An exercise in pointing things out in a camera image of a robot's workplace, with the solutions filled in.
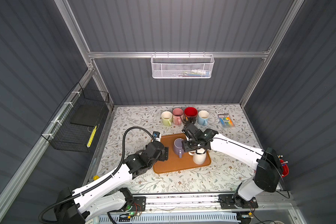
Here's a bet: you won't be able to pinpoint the purple mug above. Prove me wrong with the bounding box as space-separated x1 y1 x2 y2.
173 138 185 158

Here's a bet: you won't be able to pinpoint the black mug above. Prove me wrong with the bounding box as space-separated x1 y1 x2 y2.
183 107 198 125

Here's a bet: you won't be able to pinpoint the markers in white basket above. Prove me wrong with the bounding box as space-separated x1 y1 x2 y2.
175 70 211 78

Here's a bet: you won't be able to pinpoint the black wire wall basket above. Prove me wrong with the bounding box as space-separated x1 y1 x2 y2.
41 84 111 153

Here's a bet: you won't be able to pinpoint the orange wooden tray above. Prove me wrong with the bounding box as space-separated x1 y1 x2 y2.
153 133 211 174

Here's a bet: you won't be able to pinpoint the yellow marker in basket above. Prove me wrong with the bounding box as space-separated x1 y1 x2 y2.
86 126 97 148

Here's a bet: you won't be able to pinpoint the black foam pad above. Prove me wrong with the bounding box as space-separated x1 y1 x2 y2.
70 105 102 127

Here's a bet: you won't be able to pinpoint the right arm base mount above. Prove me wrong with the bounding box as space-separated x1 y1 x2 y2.
218 192 259 209

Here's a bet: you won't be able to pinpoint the light blue mug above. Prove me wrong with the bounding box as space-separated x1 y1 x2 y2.
197 110 210 126

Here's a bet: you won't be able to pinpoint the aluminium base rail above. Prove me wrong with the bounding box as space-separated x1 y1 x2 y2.
134 191 296 213

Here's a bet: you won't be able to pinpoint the pink mug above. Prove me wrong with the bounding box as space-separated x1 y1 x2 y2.
172 108 184 126

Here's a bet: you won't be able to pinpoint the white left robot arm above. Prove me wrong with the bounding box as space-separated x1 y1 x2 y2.
54 141 169 224

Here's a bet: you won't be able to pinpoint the light green mug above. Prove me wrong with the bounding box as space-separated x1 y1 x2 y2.
161 111 173 127

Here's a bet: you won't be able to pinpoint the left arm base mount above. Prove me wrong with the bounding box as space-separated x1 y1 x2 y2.
122 196 147 213

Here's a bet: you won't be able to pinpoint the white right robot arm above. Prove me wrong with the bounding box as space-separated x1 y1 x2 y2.
182 123 283 207

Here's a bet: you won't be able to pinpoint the white ventilated cable duct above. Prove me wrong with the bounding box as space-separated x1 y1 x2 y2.
111 212 241 224

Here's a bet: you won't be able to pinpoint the white wire wall basket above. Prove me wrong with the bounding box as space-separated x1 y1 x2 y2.
150 53 215 79

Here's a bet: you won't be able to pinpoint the red pencil cup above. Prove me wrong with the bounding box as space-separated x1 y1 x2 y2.
280 159 289 177

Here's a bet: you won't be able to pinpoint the highlighter marker pack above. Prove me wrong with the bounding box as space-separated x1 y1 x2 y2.
217 113 235 128

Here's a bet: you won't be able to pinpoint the white mug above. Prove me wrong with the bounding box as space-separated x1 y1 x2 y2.
188 148 207 165

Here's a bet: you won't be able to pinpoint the black corrugated cable hose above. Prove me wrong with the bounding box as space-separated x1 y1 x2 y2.
38 126 155 224

